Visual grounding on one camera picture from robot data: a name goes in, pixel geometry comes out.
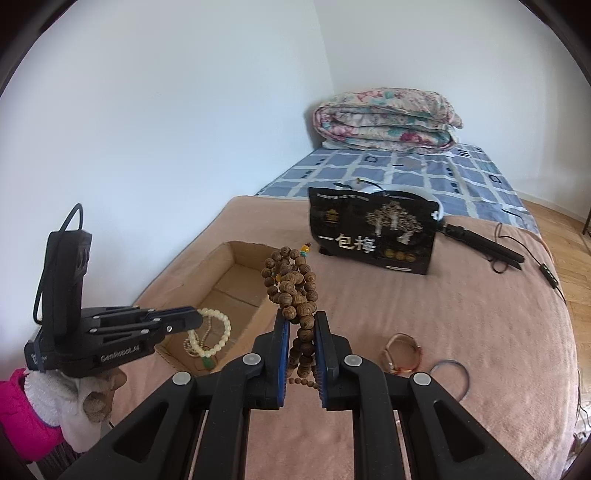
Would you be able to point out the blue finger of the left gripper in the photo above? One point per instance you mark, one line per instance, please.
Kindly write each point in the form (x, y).
(175, 320)

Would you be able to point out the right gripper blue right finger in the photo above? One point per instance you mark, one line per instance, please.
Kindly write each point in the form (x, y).
(335, 383)

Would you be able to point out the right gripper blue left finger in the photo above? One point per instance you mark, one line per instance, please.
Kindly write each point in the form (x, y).
(269, 387)

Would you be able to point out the cream bead bracelet jade pendant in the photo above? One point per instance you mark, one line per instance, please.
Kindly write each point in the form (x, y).
(205, 345)

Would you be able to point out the blue bangle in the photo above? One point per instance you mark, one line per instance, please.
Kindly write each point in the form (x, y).
(454, 376)

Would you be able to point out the pink sleeve forearm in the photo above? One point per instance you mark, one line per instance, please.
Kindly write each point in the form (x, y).
(29, 435)

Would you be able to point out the left hand white glove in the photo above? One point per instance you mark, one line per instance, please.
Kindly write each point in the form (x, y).
(78, 406)

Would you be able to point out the brown cardboard box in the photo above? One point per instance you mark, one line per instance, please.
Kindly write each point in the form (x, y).
(228, 280)

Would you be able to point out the pink blanket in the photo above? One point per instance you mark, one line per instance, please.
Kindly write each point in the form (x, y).
(510, 330)

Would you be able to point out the black snack bag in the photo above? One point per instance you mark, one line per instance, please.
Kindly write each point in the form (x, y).
(393, 230)

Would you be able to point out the blue checked bed sheet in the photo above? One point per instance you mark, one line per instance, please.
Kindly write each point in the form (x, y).
(464, 180)

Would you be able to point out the floral folded quilt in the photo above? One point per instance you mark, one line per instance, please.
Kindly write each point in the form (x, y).
(388, 119)

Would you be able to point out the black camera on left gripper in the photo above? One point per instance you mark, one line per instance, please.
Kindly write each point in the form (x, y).
(57, 301)

